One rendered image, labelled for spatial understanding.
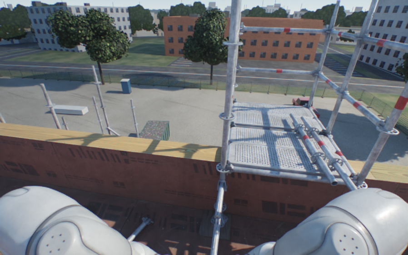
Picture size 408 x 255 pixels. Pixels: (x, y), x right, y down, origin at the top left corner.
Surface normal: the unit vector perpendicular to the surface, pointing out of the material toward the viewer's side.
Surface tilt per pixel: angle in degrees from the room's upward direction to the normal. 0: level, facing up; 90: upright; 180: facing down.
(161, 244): 0
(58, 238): 23
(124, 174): 90
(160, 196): 90
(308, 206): 90
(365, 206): 6
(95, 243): 66
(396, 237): 54
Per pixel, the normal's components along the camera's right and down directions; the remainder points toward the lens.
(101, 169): -0.17, 0.49
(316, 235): -0.80, -0.57
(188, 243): 0.01, -0.87
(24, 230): -0.06, -0.45
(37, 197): 0.09, -0.95
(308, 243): -0.89, -0.37
